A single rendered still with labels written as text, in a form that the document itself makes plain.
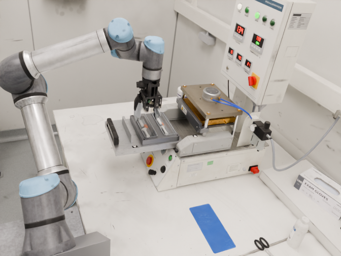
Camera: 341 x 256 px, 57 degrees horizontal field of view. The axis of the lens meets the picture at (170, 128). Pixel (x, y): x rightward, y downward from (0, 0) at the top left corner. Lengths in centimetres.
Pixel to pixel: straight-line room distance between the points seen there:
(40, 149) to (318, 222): 113
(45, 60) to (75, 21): 160
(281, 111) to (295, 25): 72
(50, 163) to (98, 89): 184
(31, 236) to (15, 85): 48
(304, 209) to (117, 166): 86
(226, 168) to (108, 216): 58
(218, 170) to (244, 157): 14
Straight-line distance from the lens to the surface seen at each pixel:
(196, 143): 133
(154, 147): 132
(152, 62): 118
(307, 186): 155
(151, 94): 124
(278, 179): 160
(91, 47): 107
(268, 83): 135
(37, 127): 119
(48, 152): 117
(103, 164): 155
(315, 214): 151
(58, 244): 101
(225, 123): 140
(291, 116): 186
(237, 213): 143
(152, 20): 286
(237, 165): 153
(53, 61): 110
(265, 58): 132
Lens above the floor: 176
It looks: 33 degrees down
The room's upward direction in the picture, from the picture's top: 8 degrees clockwise
